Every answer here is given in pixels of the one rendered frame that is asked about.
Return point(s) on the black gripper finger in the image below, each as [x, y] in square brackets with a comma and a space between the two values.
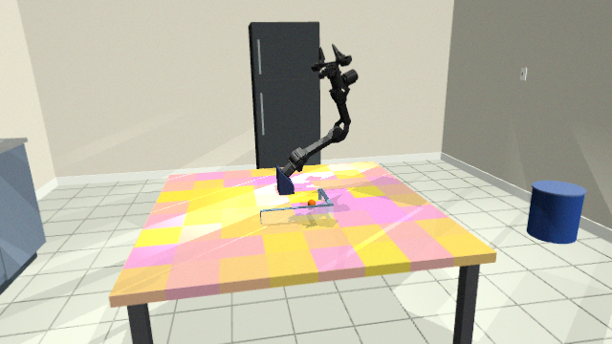
[321, 57]
[339, 56]

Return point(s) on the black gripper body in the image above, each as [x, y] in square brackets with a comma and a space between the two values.
[331, 65]

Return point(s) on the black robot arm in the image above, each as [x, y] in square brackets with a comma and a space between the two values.
[336, 134]

